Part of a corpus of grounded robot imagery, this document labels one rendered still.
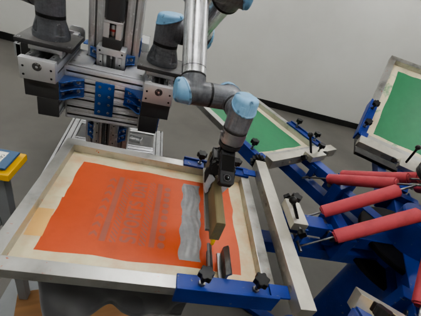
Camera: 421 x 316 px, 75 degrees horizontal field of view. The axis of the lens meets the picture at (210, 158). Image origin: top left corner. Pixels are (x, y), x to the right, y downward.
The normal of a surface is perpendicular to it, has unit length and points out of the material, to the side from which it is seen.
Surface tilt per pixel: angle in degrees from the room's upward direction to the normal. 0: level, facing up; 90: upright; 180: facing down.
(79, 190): 0
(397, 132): 32
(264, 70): 90
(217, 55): 90
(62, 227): 0
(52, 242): 0
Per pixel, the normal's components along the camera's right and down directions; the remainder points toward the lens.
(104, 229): 0.27, -0.79
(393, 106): 0.00, -0.45
